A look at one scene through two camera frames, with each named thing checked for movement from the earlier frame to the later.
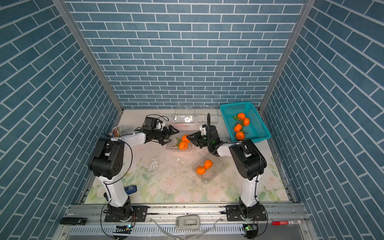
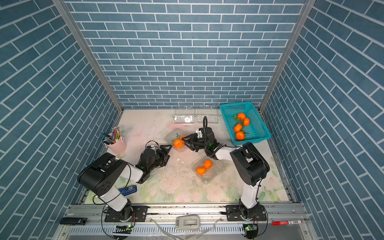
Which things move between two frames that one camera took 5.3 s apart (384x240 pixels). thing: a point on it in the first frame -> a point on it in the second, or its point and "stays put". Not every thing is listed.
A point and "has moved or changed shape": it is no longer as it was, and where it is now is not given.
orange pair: (240, 135) stays put
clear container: (179, 142) stays put
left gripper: (164, 129) -> (164, 158)
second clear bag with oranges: (208, 167) stays put
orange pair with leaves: (241, 116) stays put
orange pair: (183, 143) has moved or changed shape
